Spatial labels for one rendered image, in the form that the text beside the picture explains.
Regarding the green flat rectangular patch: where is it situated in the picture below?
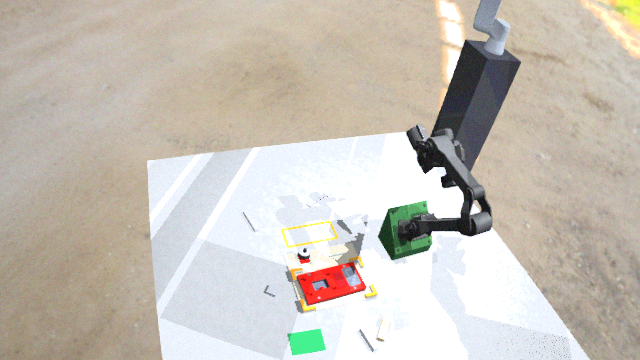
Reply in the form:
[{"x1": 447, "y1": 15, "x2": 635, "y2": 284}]
[{"x1": 287, "y1": 329, "x2": 326, "y2": 355}]

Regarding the beige rectangular block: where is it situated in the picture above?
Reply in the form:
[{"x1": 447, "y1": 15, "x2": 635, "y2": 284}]
[{"x1": 376, "y1": 317, "x2": 391, "y2": 341}]

